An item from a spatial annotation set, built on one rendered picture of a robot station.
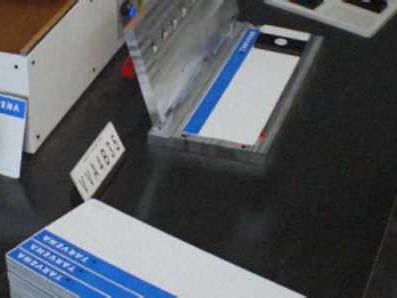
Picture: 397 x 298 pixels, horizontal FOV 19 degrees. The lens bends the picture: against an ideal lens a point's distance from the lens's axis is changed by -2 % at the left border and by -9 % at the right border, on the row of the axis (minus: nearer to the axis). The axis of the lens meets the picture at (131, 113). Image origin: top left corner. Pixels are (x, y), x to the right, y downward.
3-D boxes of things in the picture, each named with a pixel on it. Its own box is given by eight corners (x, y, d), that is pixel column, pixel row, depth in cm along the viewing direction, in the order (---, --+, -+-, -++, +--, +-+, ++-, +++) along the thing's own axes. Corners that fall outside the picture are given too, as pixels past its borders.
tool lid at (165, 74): (132, 29, 200) (122, 30, 201) (165, 132, 208) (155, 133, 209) (215, -67, 235) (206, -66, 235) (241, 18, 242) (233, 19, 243)
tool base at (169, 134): (265, 165, 203) (266, 147, 202) (147, 143, 210) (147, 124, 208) (323, 47, 238) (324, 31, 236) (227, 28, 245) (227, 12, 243)
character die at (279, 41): (301, 57, 230) (301, 52, 230) (253, 48, 233) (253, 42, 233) (307, 46, 234) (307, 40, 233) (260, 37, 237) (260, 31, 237)
